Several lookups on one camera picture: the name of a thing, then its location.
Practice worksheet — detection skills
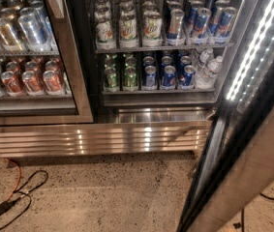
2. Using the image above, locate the blue silver energy can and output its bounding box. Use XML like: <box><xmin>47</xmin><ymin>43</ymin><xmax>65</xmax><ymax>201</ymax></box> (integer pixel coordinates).
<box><xmin>167</xmin><ymin>9</ymin><xmax>186</xmax><ymax>45</ymax></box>
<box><xmin>212</xmin><ymin>7</ymin><xmax>237</xmax><ymax>44</ymax></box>
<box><xmin>190</xmin><ymin>8</ymin><xmax>211</xmax><ymax>44</ymax></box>

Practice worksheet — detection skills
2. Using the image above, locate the white green soda can right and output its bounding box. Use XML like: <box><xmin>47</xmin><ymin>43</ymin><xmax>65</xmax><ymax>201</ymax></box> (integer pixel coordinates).
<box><xmin>142</xmin><ymin>11</ymin><xmax>162</xmax><ymax>47</ymax></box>

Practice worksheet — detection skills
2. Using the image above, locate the blue soda can left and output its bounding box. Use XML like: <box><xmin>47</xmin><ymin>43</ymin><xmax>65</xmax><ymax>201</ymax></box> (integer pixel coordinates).
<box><xmin>142</xmin><ymin>66</ymin><xmax>157</xmax><ymax>90</ymax></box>

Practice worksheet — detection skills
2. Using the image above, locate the red cola can middle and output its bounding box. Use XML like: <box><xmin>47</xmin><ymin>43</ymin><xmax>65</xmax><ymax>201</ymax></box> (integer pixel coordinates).
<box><xmin>22</xmin><ymin>71</ymin><xmax>44</xmax><ymax>95</ymax></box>

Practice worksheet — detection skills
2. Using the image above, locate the glass fridge door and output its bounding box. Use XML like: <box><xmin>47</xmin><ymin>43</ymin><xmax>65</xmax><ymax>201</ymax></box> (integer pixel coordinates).
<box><xmin>176</xmin><ymin>0</ymin><xmax>274</xmax><ymax>232</ymax></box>
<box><xmin>0</xmin><ymin>0</ymin><xmax>93</xmax><ymax>127</ymax></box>

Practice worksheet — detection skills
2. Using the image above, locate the blue soda can middle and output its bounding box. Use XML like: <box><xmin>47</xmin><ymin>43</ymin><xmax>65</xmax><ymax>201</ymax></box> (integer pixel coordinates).
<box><xmin>161</xmin><ymin>66</ymin><xmax>176</xmax><ymax>90</ymax></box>

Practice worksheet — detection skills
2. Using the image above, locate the blue soda can right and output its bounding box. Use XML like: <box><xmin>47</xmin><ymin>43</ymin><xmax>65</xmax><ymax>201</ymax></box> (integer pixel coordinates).
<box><xmin>179</xmin><ymin>65</ymin><xmax>196</xmax><ymax>90</ymax></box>

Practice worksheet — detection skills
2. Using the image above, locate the blue silver energy can left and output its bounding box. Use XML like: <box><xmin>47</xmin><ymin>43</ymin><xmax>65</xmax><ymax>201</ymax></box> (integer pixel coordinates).
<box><xmin>167</xmin><ymin>9</ymin><xmax>186</xmax><ymax>45</ymax></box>

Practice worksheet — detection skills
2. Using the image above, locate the blue soda can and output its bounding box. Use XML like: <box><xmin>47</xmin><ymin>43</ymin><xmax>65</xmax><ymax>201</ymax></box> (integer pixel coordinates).
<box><xmin>161</xmin><ymin>66</ymin><xmax>176</xmax><ymax>90</ymax></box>
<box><xmin>142</xmin><ymin>66</ymin><xmax>157</xmax><ymax>90</ymax></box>
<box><xmin>179</xmin><ymin>65</ymin><xmax>196</xmax><ymax>90</ymax></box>

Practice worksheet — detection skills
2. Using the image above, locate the stainless fridge bottom grille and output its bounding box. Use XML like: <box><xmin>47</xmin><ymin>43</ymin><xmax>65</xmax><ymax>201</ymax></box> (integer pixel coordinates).
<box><xmin>0</xmin><ymin>121</ymin><xmax>211</xmax><ymax>158</ymax></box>

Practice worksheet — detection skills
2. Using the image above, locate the blue silver energy can middle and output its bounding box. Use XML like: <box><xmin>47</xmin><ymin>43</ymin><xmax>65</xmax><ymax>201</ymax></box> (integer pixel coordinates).
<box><xmin>190</xmin><ymin>8</ymin><xmax>211</xmax><ymax>44</ymax></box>

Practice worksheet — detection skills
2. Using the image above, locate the gold silver can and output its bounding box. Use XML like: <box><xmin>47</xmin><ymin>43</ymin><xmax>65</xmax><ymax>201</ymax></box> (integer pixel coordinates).
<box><xmin>0</xmin><ymin>17</ymin><xmax>26</xmax><ymax>52</ymax></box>

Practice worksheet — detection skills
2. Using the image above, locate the red cola can right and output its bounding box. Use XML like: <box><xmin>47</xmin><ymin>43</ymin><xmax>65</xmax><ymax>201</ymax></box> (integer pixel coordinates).
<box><xmin>43</xmin><ymin>71</ymin><xmax>64</xmax><ymax>95</ymax></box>

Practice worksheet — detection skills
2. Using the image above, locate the orange cable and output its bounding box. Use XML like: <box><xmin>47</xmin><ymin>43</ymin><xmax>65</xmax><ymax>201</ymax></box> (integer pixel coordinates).
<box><xmin>0</xmin><ymin>158</ymin><xmax>22</xmax><ymax>218</ymax></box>

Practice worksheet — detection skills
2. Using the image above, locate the white green soda can left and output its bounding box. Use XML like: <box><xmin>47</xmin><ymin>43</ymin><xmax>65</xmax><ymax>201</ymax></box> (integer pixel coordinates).
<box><xmin>96</xmin><ymin>16</ymin><xmax>116</xmax><ymax>49</ymax></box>

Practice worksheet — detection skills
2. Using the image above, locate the clear water bottle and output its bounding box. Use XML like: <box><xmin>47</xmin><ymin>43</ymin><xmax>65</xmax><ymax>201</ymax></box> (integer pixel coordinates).
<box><xmin>196</xmin><ymin>56</ymin><xmax>223</xmax><ymax>90</ymax></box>

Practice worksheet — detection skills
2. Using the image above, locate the red cola can left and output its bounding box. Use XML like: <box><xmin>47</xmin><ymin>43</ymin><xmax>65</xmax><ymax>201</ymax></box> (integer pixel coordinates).
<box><xmin>1</xmin><ymin>71</ymin><xmax>24</xmax><ymax>95</ymax></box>

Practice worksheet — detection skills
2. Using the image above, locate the black cable with adapter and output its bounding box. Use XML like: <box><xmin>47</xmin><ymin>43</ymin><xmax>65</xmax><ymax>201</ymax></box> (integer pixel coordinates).
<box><xmin>0</xmin><ymin>169</ymin><xmax>49</xmax><ymax>232</ymax></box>

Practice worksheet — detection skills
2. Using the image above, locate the blue silver energy can right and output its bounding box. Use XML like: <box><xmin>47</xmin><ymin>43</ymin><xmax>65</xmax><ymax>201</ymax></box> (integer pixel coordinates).
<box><xmin>212</xmin><ymin>7</ymin><xmax>237</xmax><ymax>44</ymax></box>

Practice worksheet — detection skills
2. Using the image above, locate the white green soda can middle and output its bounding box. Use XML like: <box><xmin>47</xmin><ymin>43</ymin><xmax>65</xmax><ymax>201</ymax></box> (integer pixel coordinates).
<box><xmin>119</xmin><ymin>14</ymin><xmax>137</xmax><ymax>47</ymax></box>

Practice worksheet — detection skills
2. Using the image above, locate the silver blue tall can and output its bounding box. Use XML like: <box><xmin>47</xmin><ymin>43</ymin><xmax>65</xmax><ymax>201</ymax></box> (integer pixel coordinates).
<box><xmin>17</xmin><ymin>14</ymin><xmax>50</xmax><ymax>52</ymax></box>

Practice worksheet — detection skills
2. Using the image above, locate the red cola can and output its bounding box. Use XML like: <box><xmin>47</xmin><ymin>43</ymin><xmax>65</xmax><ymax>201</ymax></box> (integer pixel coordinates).
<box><xmin>43</xmin><ymin>71</ymin><xmax>64</xmax><ymax>95</ymax></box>
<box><xmin>22</xmin><ymin>71</ymin><xmax>44</xmax><ymax>95</ymax></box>
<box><xmin>1</xmin><ymin>71</ymin><xmax>24</xmax><ymax>95</ymax></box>

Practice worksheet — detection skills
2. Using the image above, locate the white green soda can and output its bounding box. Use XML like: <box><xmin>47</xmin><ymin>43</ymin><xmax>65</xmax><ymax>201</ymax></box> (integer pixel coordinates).
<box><xmin>119</xmin><ymin>14</ymin><xmax>137</xmax><ymax>47</ymax></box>
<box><xmin>142</xmin><ymin>11</ymin><xmax>162</xmax><ymax>47</ymax></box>
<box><xmin>96</xmin><ymin>16</ymin><xmax>116</xmax><ymax>49</ymax></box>

